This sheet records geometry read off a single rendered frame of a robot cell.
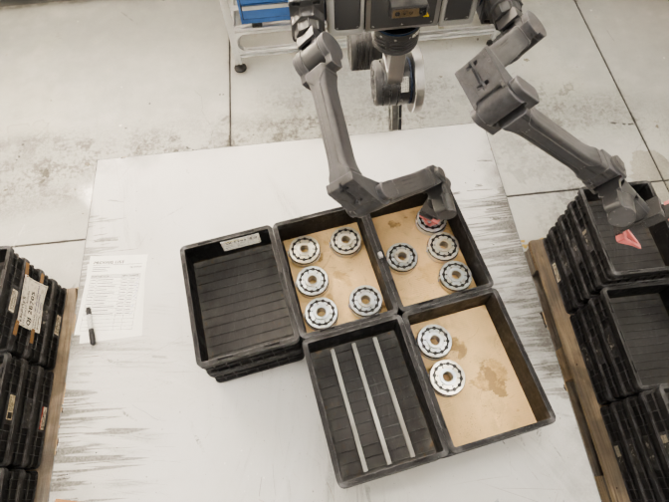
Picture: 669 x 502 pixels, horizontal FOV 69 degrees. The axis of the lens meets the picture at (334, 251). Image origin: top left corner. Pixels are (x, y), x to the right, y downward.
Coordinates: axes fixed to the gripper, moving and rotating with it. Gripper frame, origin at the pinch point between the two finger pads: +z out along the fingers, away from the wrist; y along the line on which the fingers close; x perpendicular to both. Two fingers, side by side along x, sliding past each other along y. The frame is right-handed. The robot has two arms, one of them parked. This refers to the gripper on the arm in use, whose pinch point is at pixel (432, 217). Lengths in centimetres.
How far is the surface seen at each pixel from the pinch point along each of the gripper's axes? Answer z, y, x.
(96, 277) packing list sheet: 15, -73, 95
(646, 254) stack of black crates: 39, 51, -76
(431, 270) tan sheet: 4.1, -15.9, -8.0
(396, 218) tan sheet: 3.9, -4.2, 11.0
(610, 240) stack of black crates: 39, 50, -62
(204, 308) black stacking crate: 3, -64, 48
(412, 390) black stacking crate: 4, -53, -20
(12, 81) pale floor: 83, 9, 292
